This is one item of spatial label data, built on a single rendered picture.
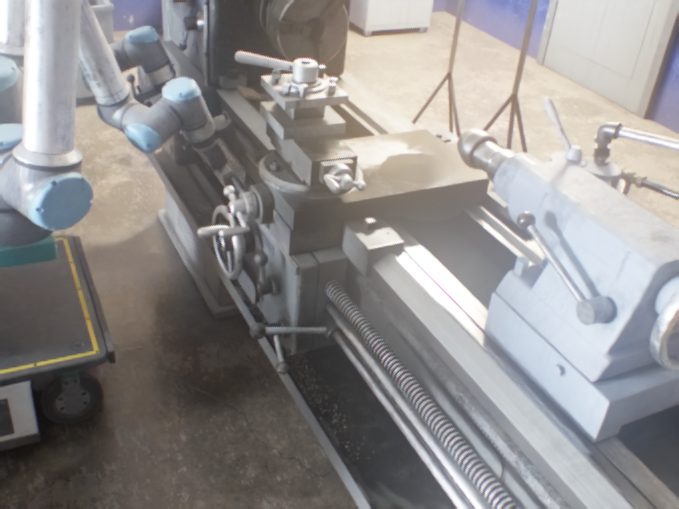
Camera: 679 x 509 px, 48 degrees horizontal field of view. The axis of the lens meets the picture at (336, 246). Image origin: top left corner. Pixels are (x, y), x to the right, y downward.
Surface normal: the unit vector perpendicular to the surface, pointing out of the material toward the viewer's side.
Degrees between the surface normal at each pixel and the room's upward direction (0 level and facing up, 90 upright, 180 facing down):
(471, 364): 36
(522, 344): 90
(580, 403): 90
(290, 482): 0
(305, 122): 0
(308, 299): 90
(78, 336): 0
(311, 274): 90
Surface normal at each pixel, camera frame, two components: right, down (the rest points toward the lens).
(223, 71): 0.44, 0.51
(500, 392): -0.46, -0.58
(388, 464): 0.08, -0.84
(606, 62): -0.89, 0.18
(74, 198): 0.73, 0.48
